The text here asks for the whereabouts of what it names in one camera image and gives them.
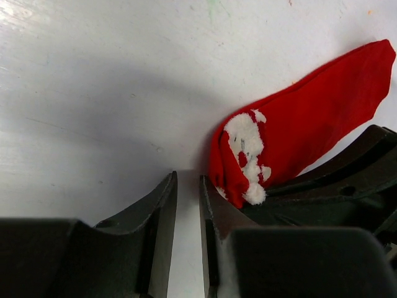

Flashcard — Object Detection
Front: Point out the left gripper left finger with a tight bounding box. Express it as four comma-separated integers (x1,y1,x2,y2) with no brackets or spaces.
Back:
46,171,177,297

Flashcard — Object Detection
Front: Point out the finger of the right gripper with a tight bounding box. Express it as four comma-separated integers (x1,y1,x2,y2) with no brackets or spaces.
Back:
241,125,396,236

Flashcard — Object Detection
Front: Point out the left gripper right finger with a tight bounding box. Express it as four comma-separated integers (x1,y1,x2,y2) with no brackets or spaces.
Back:
199,175,257,297

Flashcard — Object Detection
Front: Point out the red Santa sock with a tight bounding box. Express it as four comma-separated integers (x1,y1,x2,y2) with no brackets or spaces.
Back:
208,39,396,208

